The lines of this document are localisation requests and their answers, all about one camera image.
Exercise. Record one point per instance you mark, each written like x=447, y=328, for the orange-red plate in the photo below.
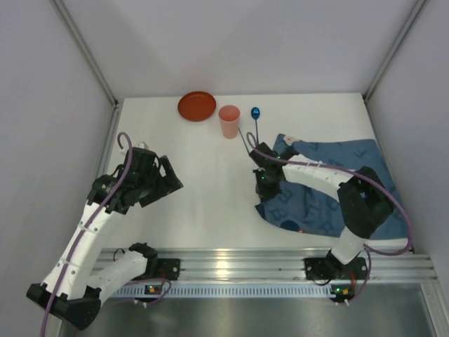
x=196, y=106

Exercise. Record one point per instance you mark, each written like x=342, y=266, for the aluminium mounting rail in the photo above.
x=287, y=265

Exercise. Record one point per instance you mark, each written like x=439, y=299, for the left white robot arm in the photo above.
x=72, y=292

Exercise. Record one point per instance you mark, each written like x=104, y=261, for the right corner frame post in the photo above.
x=407, y=25

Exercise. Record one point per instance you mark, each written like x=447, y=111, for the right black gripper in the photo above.
x=265, y=189

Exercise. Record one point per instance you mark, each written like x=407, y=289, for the blue metallic spoon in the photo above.
x=255, y=114

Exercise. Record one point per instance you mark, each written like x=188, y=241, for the blue metallic fork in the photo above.
x=245, y=141

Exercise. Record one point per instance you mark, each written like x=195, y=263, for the corner frame post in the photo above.
x=63, y=12
x=407, y=25

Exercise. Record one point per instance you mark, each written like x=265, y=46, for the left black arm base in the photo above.
x=168, y=268

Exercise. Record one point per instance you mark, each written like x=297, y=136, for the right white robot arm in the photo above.
x=363, y=200

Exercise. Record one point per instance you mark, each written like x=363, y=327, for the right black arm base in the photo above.
x=324, y=269

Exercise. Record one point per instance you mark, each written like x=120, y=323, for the left corner frame post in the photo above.
x=63, y=12

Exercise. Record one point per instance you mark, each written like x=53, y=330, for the blue lettered placemat cloth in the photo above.
x=301, y=209

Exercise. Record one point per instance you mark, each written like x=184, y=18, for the perforated cable duct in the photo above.
x=178, y=290

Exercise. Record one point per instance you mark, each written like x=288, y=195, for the pink plastic cup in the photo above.
x=229, y=116

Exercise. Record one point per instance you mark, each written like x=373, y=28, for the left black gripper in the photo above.
x=154, y=182

